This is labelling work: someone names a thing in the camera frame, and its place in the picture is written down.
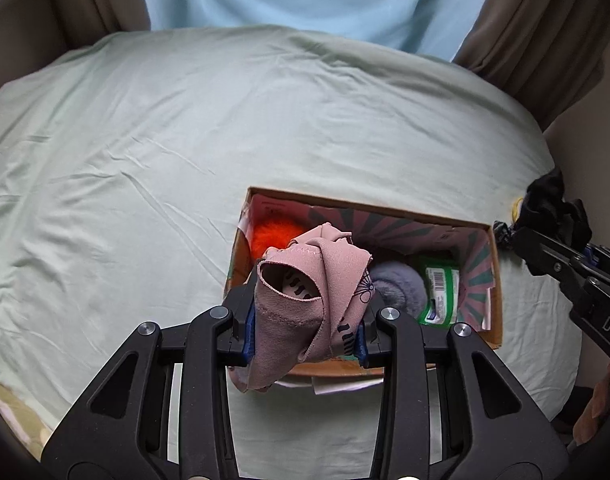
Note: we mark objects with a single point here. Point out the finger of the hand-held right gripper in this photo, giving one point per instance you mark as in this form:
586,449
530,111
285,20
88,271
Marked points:
607,259
550,257

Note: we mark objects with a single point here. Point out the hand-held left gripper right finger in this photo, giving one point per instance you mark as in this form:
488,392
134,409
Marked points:
360,347

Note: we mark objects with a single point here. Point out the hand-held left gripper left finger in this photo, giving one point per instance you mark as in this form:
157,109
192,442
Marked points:
250,332

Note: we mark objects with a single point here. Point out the black scrunchie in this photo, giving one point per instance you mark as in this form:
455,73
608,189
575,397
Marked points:
545,196

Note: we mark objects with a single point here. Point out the pink fabric sock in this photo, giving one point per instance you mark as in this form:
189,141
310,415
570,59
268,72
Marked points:
305,300

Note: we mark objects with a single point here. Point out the grey fluffy scrunchie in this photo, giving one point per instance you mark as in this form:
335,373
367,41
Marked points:
400,287

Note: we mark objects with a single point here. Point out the orange fluffy pompom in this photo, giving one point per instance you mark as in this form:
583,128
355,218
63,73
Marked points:
270,240

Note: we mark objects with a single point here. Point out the green tissue packet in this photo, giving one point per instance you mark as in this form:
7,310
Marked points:
440,290

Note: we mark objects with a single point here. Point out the cardboard box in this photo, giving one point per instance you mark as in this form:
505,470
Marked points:
435,232

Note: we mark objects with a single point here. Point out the person's right hand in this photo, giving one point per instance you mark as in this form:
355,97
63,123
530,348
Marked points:
597,400

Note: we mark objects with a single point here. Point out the round yellow-rimmed mirror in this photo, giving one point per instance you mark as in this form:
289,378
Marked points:
518,203

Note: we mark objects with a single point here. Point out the light blue hanging cloth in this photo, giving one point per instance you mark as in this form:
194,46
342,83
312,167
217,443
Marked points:
310,0

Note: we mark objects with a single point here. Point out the beige upholstered headboard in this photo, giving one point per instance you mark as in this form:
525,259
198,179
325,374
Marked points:
30,25

